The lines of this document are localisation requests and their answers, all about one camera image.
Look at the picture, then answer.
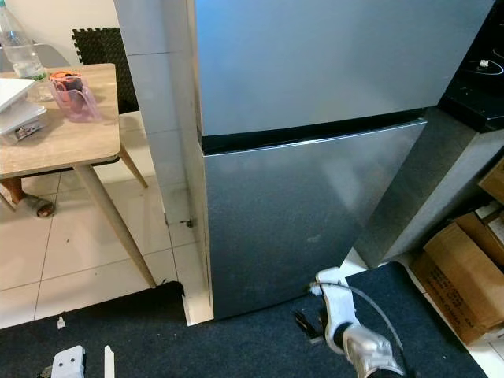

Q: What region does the seated person blue shirt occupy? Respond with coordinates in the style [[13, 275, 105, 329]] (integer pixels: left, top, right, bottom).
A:
[[4, 176, 57, 219]]

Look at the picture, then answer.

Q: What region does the light wooden table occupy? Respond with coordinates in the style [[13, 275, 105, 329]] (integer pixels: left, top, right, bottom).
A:
[[0, 63, 157, 289]]

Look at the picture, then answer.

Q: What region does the black foam mat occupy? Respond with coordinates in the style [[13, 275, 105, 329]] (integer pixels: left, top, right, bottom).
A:
[[72, 28, 139, 114]]

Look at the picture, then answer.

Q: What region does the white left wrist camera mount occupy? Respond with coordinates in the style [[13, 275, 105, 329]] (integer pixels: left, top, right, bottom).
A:
[[52, 345, 87, 378]]

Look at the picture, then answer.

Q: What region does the black stove top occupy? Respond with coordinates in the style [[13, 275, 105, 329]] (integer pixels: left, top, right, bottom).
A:
[[437, 0, 504, 133]]

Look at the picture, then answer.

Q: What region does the grey steel fridge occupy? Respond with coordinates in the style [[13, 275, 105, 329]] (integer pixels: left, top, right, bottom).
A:
[[191, 0, 497, 321]]

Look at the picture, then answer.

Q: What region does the brown cardboard box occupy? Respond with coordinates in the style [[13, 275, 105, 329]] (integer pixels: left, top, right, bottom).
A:
[[409, 223, 504, 345], [451, 203, 504, 267], [476, 156, 504, 207]]

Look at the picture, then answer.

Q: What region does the dark grey counter cabinet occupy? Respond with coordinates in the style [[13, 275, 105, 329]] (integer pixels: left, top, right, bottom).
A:
[[353, 106, 504, 270]]

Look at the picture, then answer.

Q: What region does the grey chair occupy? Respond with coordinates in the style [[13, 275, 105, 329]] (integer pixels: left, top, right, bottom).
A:
[[39, 45, 72, 73]]

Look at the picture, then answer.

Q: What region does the large clear water bottle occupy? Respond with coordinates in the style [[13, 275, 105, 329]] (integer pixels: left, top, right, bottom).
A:
[[0, 6, 50, 102]]

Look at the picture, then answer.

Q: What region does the white tape strip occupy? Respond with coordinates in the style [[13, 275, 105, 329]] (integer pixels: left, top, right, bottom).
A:
[[103, 346, 116, 378]]

